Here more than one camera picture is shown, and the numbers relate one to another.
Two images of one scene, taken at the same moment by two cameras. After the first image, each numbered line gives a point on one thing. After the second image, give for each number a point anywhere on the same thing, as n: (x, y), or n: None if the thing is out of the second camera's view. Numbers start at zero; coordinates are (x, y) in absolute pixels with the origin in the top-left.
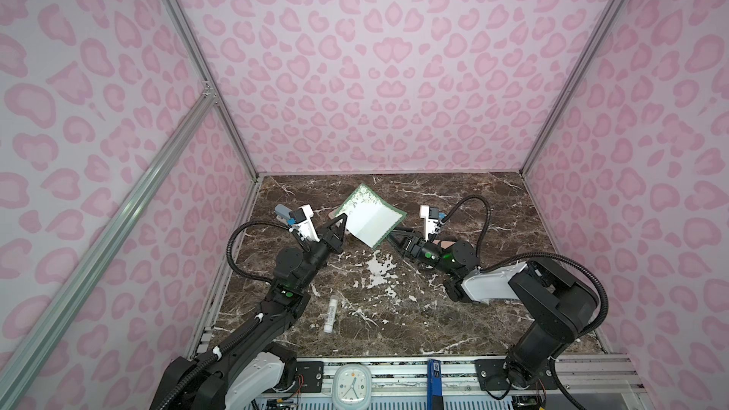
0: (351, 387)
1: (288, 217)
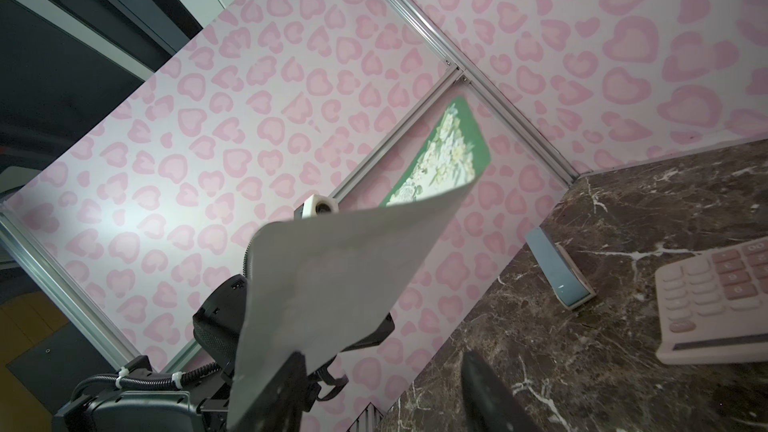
0: None
1: (566, 279)
